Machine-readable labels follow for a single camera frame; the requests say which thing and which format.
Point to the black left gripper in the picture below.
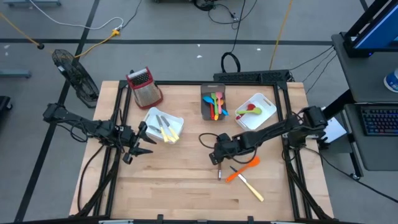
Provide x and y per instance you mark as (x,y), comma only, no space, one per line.
(128,139)

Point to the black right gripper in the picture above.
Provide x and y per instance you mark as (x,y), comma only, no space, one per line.
(224,146)

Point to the orange silicone spatula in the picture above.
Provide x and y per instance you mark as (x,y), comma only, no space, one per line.
(244,169)

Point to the red silicone spatula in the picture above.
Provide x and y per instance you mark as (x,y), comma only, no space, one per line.
(212,112)

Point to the white plastic bin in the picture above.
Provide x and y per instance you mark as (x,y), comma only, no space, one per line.
(177,123)
(264,109)

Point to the red silicone spoon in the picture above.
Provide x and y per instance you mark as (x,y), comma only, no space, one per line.
(250,106)

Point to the green silicone spoon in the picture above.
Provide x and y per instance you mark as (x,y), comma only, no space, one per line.
(256,110)

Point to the green silicone spatula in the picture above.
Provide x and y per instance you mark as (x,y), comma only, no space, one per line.
(214,98)

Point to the pink silicone spatula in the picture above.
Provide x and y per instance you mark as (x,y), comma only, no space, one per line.
(219,97)

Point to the blue silicone spatula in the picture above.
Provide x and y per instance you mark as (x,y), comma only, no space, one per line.
(207,99)

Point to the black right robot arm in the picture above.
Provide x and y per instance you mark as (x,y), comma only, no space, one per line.
(280,130)

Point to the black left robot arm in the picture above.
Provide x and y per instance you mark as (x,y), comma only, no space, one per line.
(81,123)

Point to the grey plastic bin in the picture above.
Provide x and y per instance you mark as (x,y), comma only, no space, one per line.
(205,109)

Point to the black power strip bar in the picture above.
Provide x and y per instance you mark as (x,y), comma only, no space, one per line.
(252,76)

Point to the black standing fan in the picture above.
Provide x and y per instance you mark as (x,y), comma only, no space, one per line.
(74,74)

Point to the grey furniture foot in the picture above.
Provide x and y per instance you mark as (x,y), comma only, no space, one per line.
(14,74)
(31,3)

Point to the grey computer desk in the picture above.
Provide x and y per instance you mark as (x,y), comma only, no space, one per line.
(357,77)

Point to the black computer keyboard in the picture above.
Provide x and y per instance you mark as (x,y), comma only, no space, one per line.
(381,121)

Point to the blue white round tub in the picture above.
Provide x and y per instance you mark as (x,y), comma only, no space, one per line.
(392,81)

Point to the computer monitor blue screen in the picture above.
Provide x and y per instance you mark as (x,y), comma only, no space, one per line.
(376,31)

